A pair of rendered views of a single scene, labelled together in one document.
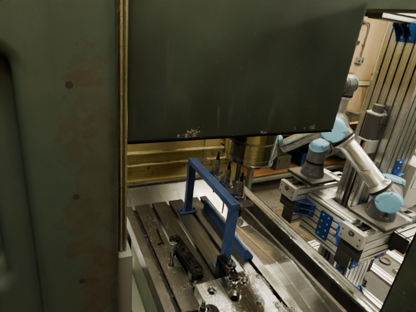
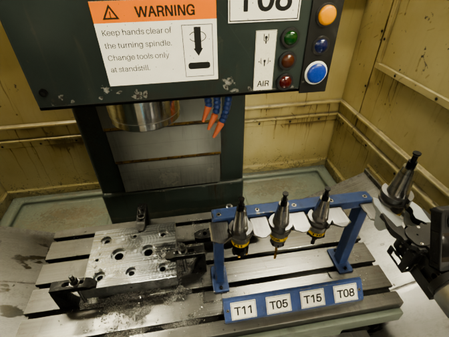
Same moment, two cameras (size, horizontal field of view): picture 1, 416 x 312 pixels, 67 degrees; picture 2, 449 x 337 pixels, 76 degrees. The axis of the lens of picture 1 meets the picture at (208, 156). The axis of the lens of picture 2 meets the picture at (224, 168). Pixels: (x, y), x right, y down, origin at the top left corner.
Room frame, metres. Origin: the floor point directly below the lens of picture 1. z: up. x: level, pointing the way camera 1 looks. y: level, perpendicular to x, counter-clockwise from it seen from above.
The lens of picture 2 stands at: (1.29, -0.64, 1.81)
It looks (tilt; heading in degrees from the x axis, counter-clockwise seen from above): 38 degrees down; 109
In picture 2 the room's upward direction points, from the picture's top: 1 degrees counter-clockwise
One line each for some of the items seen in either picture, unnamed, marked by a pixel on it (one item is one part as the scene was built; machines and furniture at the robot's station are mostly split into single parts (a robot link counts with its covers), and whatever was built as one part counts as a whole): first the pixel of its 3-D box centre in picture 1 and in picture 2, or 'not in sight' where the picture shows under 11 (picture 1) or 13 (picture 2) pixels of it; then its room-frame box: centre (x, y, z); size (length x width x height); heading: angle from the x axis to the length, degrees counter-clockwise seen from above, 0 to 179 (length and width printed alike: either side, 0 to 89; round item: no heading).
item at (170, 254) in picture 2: (227, 272); (186, 257); (0.97, -0.13, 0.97); 0.13 x 0.03 x 0.15; 28
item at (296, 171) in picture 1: (312, 177); not in sight; (1.89, -0.71, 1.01); 0.36 x 0.22 x 0.06; 121
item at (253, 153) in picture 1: (251, 140); (141, 91); (0.92, -0.13, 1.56); 0.16 x 0.16 x 0.12
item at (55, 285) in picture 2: not in sight; (75, 289); (0.70, -0.35, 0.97); 0.13 x 0.03 x 0.15; 28
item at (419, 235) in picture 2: not in sight; (427, 259); (1.55, -0.20, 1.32); 0.12 x 0.08 x 0.09; 118
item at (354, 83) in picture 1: (336, 117); not in sight; (1.98, -0.79, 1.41); 0.15 x 0.12 x 0.55; 135
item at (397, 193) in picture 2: not in sight; (403, 179); (1.49, -0.08, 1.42); 0.04 x 0.04 x 0.07
